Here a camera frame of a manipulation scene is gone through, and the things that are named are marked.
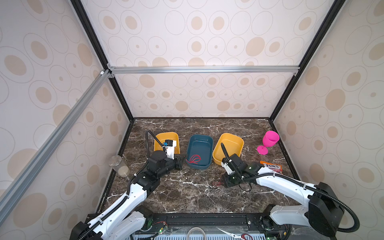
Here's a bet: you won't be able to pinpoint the diagonal aluminium bar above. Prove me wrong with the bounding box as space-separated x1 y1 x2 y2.
1 69 111 224

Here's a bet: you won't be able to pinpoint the teal plastic bin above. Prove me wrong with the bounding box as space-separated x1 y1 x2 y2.
186 135 214 170

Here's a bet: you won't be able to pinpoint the orange candy bag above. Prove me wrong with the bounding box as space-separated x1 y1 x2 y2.
260 161 283 174

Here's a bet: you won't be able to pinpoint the red cable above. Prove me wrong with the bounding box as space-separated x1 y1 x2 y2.
185 154 202 165

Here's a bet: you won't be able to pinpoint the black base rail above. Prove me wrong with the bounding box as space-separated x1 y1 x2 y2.
86 212 289 235

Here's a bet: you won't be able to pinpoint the white looped cable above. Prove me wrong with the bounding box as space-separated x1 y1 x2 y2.
186 226 207 240

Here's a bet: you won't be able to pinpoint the scissors with red handle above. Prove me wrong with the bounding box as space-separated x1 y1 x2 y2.
218 228 254 240

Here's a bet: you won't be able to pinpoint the horizontal aluminium bar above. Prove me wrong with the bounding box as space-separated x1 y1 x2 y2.
110 66 300 75

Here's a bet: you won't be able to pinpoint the clear jar with powder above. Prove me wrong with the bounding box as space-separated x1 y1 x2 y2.
108 155 130 178

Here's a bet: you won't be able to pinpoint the right yellow plastic bin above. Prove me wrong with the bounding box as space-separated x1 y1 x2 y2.
213 133 244 165

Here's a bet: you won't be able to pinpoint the pink plastic goblet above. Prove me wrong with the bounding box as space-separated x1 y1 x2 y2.
257 131 280 155

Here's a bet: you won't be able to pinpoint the left yellow plastic bin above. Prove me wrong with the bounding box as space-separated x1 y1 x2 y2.
154 132 180 158

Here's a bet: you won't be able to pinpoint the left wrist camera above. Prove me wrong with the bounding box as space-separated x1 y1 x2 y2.
163 140 177 159

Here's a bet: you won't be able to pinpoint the yellow plastic bin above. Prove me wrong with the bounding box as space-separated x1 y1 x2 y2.
213 133 244 165
154 132 180 158

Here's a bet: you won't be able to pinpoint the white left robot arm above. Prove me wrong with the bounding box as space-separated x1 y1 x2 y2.
70 151 186 240

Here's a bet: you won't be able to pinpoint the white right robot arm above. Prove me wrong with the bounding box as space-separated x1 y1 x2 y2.
221 154 360 238

